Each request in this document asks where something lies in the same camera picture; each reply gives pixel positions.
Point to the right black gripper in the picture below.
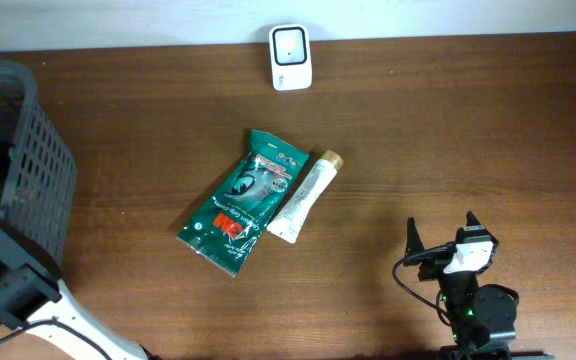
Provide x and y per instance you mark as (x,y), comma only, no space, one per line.
(430,268)

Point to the white tube gold cap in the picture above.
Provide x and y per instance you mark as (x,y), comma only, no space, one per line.
(289,222)

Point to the green 3M gloves packet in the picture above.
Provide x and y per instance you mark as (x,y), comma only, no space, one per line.
(227,226)

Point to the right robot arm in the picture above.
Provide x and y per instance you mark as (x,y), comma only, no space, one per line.
(481,318)

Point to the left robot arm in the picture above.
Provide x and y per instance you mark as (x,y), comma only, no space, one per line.
(34,299)

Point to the grey plastic basket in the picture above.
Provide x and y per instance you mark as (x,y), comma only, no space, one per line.
(37,188)

